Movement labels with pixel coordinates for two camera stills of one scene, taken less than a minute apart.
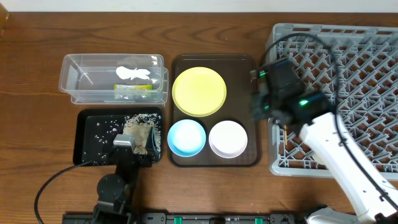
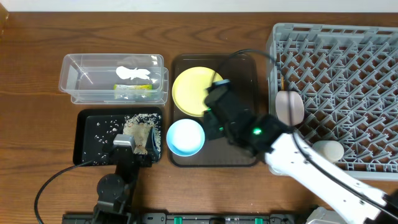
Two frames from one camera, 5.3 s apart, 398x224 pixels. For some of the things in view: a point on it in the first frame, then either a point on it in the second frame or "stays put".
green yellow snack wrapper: (132, 91) stays put
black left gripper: (137, 153) stays put
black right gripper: (259, 111) → (212, 125)
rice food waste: (139, 126) stays put
